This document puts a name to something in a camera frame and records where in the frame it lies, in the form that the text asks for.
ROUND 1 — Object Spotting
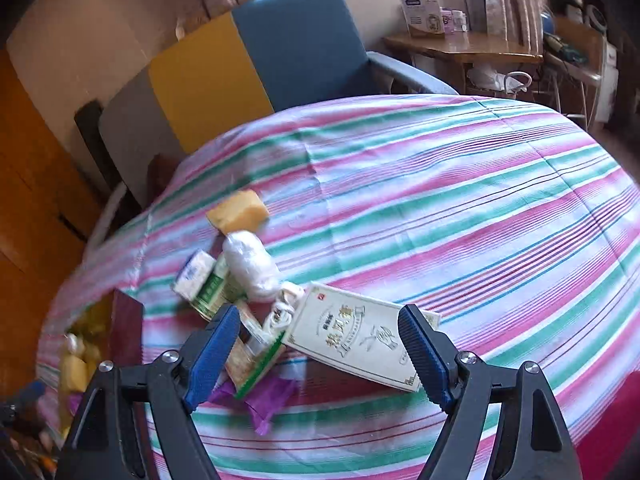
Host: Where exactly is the red blanket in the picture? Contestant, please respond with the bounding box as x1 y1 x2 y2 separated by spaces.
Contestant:
577 370 639 479

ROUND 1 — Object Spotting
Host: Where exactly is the gold metal tray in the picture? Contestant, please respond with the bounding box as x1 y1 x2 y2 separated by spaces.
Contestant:
58 289 143 440

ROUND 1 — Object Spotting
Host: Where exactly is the beige snack packet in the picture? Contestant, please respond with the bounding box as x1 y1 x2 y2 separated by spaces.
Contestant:
224 301 293 400

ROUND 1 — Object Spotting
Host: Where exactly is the green white small box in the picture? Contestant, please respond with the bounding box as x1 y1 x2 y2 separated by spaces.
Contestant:
191 255 246 321

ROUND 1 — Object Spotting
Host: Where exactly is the purple white tissue pack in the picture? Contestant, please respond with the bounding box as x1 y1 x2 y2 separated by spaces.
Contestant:
172 250 216 301

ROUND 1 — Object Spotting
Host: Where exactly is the cream printed flat box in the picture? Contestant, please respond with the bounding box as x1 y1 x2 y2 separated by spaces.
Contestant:
283 283 421 392

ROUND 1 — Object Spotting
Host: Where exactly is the dark red pillow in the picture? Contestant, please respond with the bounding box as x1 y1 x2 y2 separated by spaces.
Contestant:
146 154 181 206

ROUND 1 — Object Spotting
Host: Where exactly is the wooden side desk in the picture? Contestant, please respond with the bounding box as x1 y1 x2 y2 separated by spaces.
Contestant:
382 32 544 93

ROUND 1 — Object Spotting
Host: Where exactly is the grey yellow blue headboard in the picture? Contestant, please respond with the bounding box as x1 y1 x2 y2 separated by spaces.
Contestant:
99 0 454 204

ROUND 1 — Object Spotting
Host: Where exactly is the white product box on desk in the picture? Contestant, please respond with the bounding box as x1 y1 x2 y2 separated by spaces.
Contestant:
400 0 445 38

